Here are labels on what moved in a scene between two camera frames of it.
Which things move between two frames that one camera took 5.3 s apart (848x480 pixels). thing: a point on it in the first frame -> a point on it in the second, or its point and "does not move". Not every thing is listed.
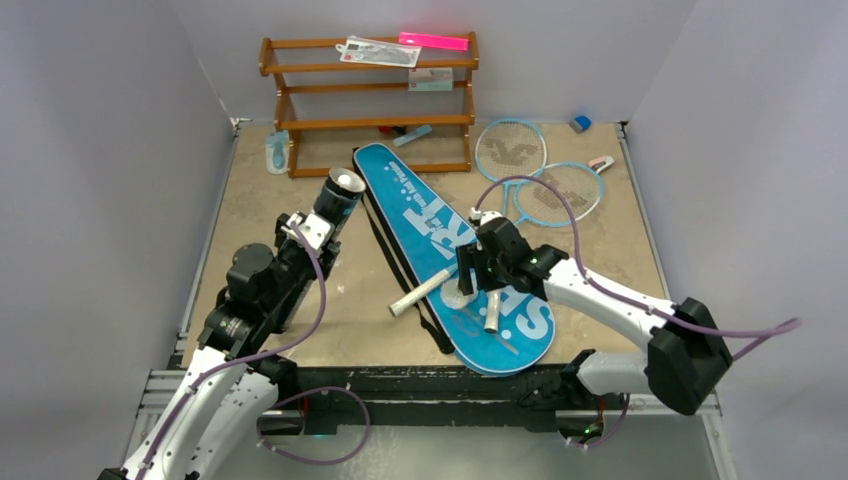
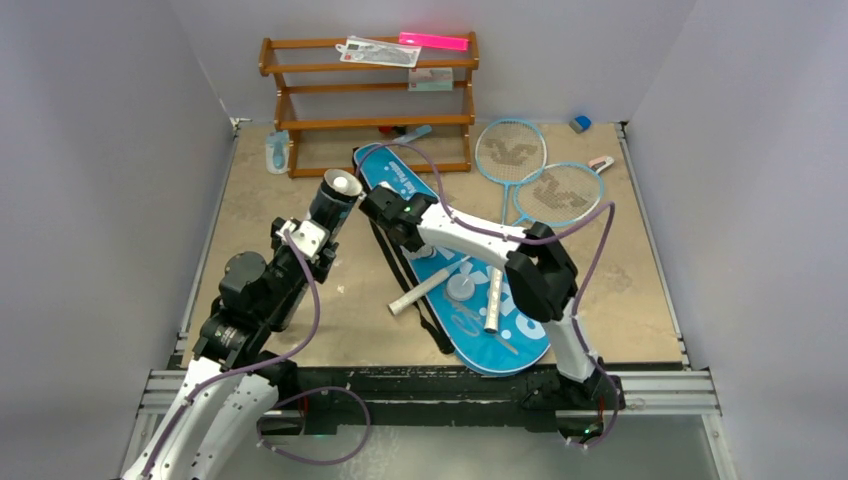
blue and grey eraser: x=580 y=124 does not move
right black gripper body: x=476 y=266 -> x=382 y=204
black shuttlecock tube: x=338 y=198 does not move
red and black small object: x=401 y=130 does not move
